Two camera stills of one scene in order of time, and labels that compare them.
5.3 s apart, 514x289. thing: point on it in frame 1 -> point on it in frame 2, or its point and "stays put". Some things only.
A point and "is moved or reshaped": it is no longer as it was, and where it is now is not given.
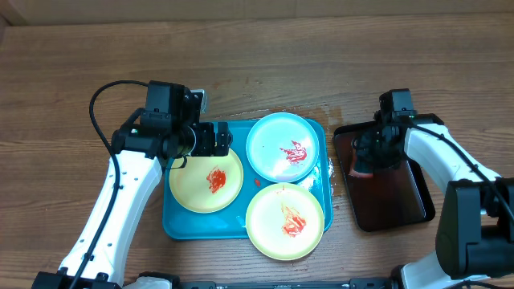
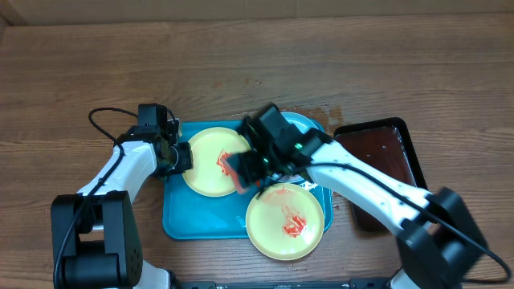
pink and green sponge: (362, 164) is moved or reshaped
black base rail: (352, 283) stays put
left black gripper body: (204, 146) -> (181, 158)
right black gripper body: (369, 150) -> (244, 171)
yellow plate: (285, 221) stays put
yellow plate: (206, 184) is moved or reshaped
